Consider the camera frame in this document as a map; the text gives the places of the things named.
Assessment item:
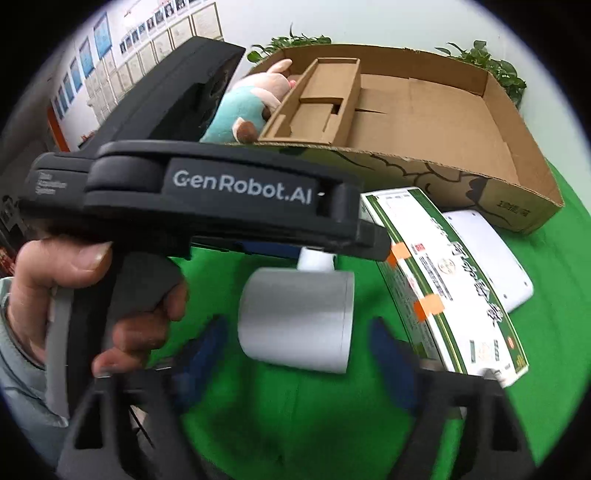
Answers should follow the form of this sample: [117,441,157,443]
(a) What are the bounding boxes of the left potted green plant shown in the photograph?
[246,26,332,64]

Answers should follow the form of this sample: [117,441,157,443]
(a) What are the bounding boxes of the pink pig plush toy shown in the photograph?
[200,59,296,144]

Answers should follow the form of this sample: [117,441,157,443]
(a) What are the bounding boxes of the long narrow cardboard box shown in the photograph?
[259,57,361,146]

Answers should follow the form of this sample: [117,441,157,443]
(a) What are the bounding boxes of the green white medicine box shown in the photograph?
[361,187,529,387]

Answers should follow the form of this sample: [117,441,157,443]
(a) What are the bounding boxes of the portrait photo row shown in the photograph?
[113,0,205,58]

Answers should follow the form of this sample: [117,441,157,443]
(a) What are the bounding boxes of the green tablecloth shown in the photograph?
[181,178,590,479]

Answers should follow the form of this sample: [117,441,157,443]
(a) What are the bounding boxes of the white handheld hair dryer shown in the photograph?
[238,248,355,374]

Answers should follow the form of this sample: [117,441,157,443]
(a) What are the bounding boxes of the potted green plant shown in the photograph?
[437,40,527,109]
[246,26,332,64]

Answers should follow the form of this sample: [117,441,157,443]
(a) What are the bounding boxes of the large shallow cardboard tray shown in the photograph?
[254,44,564,234]

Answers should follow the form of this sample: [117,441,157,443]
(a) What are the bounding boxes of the right potted green plant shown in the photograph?
[437,40,527,109]

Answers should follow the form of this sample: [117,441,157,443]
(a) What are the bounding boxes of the person's left hand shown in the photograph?
[8,240,189,379]

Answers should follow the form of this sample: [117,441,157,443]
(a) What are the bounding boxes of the white plastic device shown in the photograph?
[443,210,534,313]

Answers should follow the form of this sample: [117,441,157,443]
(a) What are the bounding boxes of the framed certificates on wall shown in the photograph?
[51,1,223,125]

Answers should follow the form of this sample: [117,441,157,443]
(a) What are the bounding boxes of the grey jacket sleeve forearm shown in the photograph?
[1,277,69,469]

